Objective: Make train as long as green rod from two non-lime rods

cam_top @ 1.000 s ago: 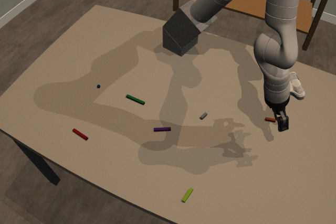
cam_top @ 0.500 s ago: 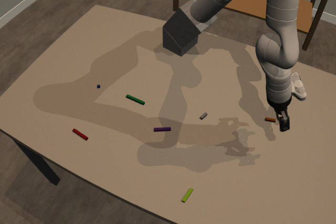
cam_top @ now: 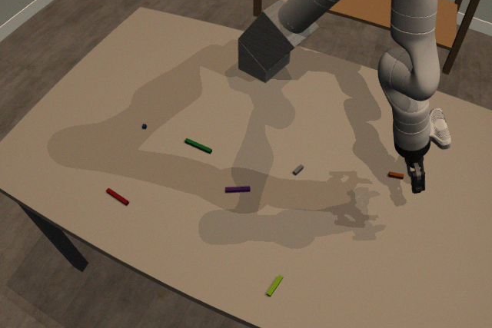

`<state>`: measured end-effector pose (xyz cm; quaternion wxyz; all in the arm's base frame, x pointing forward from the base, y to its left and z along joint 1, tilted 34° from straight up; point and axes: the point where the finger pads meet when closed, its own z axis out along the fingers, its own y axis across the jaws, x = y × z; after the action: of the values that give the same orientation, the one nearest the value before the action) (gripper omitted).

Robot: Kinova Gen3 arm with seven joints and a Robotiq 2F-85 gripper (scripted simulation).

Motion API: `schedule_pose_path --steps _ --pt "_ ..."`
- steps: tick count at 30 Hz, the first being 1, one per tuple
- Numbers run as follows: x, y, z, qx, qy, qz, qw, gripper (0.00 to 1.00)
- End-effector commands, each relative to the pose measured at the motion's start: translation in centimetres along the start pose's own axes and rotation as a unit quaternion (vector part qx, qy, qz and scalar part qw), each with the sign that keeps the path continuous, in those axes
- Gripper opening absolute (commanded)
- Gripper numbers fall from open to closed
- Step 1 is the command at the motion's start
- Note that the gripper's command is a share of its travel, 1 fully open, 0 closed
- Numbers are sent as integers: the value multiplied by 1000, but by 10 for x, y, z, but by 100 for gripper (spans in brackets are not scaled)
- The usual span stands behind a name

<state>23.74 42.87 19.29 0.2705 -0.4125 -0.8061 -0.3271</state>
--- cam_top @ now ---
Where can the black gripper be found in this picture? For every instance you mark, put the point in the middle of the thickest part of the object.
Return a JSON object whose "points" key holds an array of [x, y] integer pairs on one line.
{"points": [[414, 159]]}

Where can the grey rod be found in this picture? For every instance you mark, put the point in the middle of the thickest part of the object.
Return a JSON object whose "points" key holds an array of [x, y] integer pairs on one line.
{"points": [[298, 169]]}

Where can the purple rod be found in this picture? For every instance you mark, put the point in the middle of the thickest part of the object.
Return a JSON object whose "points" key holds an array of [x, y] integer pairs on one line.
{"points": [[237, 189]]}

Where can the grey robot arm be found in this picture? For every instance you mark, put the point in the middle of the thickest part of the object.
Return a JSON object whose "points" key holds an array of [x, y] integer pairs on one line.
{"points": [[407, 85]]}

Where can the red rod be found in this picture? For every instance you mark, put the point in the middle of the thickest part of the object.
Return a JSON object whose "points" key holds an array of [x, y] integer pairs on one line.
{"points": [[117, 196]]}

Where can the orange rod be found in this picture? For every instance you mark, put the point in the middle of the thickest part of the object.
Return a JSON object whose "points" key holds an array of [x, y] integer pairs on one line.
{"points": [[396, 175]]}

